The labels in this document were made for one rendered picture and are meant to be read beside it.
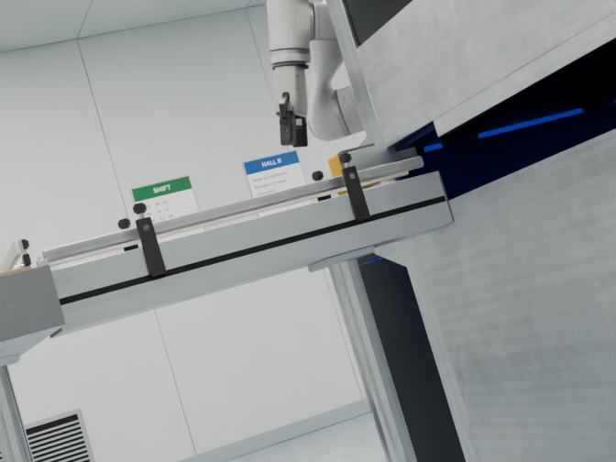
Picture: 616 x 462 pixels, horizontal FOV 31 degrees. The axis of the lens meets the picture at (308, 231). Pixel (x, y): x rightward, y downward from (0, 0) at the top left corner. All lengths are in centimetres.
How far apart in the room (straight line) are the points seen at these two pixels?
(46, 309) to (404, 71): 78
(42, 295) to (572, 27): 79
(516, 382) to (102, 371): 548
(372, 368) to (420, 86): 48
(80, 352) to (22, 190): 110
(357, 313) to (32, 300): 59
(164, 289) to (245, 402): 569
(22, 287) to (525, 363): 81
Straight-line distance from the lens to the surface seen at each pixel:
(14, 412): 202
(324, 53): 272
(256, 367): 741
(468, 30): 174
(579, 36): 152
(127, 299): 169
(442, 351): 206
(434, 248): 198
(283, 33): 226
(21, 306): 150
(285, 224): 177
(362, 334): 184
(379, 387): 184
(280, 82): 224
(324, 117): 275
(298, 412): 749
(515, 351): 184
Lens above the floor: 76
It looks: 4 degrees up
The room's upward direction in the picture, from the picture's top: 17 degrees counter-clockwise
